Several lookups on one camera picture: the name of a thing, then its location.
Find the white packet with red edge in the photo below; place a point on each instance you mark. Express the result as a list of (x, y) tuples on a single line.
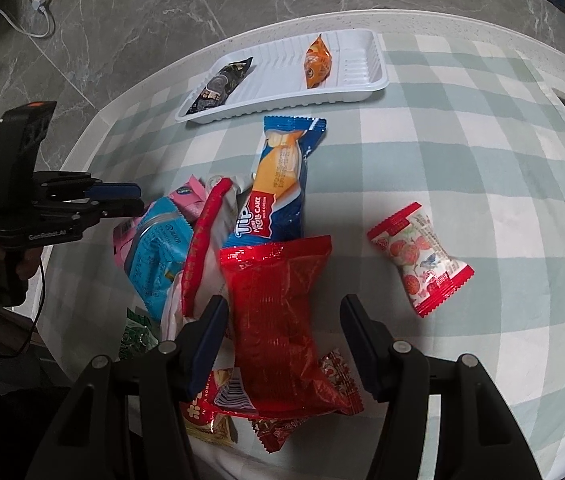
[(207, 230)]

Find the red patterned snack packet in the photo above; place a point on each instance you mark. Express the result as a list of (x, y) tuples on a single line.
[(342, 375)]

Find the white charger plug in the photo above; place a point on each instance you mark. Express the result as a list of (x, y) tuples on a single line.
[(40, 5)]

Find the white plastic tray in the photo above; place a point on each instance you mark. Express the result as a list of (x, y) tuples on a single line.
[(282, 85)]

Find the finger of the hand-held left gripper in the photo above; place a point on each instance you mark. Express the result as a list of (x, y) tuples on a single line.
[(122, 206), (120, 190)]

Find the bright pink snack packet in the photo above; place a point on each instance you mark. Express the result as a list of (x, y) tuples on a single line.
[(192, 201)]

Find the large red snack packet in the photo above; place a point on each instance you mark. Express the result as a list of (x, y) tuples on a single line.
[(272, 320)]

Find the black snack packet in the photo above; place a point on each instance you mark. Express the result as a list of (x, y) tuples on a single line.
[(217, 85)]

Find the white red fruit candy packet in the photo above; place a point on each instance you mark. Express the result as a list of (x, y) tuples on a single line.
[(422, 255)]

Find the light blue snack packet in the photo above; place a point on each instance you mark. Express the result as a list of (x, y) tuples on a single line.
[(157, 255)]

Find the yellow red snack packet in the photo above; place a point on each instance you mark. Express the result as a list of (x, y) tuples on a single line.
[(202, 415)]

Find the blue orange roll cake packet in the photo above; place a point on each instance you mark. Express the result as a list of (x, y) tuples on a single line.
[(277, 170)]

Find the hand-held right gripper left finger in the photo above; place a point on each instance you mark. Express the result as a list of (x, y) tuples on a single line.
[(211, 332)]

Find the green snack packet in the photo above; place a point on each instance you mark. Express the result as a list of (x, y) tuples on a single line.
[(137, 335)]

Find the orange snack packet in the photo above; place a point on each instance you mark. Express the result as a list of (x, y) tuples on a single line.
[(317, 65)]

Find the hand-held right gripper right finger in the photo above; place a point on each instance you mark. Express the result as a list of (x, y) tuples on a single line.
[(357, 340)]

